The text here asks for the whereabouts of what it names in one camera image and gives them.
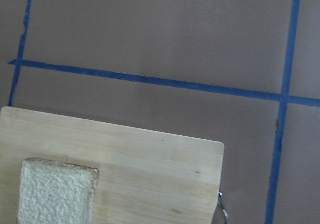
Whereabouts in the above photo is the brown bread slice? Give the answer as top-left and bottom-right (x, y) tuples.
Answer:
(17, 158), (99, 224)

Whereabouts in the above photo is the wooden cutting board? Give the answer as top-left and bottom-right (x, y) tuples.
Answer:
(0, 107), (224, 224)

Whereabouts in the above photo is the metal cutting board handle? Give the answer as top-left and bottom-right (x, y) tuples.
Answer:
(217, 191), (230, 224)

